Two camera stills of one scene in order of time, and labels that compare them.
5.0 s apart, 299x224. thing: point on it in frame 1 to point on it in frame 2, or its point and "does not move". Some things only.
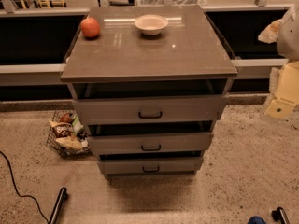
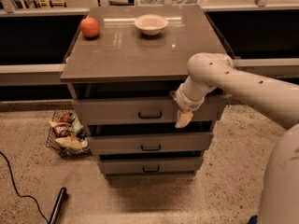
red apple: [90, 27] does not move
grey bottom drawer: [150, 165] does not move
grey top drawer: [151, 110] does not move
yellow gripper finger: [270, 34] to [184, 119]
